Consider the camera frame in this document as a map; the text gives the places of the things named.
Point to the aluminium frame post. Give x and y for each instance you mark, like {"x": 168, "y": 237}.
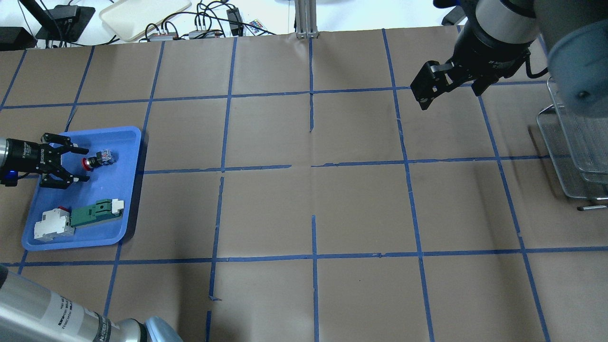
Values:
{"x": 306, "y": 19}

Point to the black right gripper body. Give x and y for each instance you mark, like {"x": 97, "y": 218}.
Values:
{"x": 487, "y": 52}

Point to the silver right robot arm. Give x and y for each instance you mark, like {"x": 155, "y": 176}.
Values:
{"x": 564, "y": 38}

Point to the green terminal block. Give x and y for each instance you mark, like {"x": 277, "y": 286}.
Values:
{"x": 101, "y": 211}

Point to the black power adapter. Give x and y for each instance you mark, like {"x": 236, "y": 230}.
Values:
{"x": 235, "y": 22}

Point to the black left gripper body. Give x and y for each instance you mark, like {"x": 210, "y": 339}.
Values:
{"x": 26, "y": 156}

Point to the white circuit breaker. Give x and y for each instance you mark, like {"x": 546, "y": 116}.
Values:
{"x": 53, "y": 224}

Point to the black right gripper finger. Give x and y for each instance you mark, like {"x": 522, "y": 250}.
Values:
{"x": 428, "y": 83}
{"x": 454, "y": 77}

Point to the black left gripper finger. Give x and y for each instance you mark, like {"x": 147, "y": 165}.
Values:
{"x": 60, "y": 178}
{"x": 62, "y": 144}

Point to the red emergency stop button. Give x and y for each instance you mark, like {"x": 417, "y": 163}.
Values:
{"x": 101, "y": 158}

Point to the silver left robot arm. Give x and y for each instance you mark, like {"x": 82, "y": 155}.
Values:
{"x": 32, "y": 313}

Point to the beige plastic tray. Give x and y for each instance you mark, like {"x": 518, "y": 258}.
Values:
{"x": 128, "y": 18}

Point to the blue plastic tray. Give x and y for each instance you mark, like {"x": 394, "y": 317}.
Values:
{"x": 108, "y": 182}

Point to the silver wire mesh shelf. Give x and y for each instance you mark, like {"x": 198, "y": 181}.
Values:
{"x": 577, "y": 147}

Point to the black monitor stand base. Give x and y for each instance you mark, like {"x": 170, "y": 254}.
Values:
{"x": 63, "y": 23}

